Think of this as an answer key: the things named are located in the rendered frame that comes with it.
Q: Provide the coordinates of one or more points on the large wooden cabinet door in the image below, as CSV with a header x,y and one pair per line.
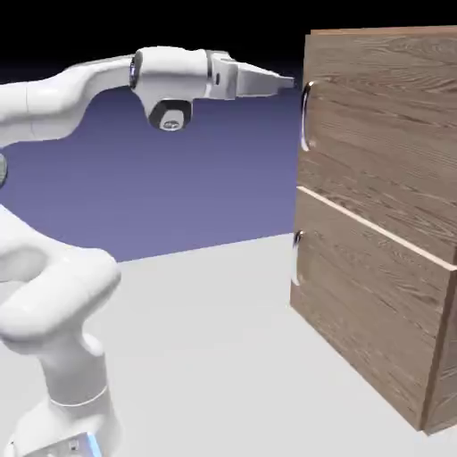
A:
x,y
378,142

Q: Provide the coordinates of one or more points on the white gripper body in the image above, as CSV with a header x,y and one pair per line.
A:
x,y
251,79

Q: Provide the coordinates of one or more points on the wooden cabinet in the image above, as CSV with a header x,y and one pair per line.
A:
x,y
375,214

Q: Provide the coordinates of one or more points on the small wooden cabinet door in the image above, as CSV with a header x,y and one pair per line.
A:
x,y
364,307

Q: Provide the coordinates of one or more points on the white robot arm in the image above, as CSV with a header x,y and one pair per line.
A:
x,y
89,82

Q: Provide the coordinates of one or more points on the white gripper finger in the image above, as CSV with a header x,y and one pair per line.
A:
x,y
287,82

